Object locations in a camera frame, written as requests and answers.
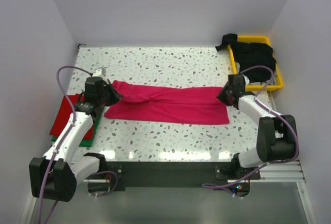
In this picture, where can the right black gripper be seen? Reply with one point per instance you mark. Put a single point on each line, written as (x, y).
(221, 95)

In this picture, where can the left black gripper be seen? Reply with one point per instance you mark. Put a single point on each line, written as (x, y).
(116, 96)

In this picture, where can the pink t shirt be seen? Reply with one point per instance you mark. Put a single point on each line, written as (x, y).
(193, 105)

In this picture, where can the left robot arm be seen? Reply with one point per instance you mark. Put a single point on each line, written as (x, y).
(53, 176)

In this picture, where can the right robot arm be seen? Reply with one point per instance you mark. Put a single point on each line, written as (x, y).
(277, 140)

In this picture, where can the red folded t shirt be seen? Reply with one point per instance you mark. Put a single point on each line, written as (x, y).
(65, 107)

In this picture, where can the grey t shirt in bin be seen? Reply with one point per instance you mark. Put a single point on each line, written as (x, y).
(273, 79)

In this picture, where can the black t shirt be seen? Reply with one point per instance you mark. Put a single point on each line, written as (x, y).
(255, 59)

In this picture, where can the green folded t shirt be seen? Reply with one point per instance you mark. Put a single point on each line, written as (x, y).
(60, 123)

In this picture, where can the yellow plastic bin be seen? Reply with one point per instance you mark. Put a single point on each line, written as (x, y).
(256, 86)

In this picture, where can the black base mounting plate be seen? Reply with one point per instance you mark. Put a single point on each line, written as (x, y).
(185, 174)

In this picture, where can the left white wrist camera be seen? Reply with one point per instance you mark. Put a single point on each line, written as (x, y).
(100, 72)

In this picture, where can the aluminium frame rail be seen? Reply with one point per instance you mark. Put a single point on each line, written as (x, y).
(290, 172)

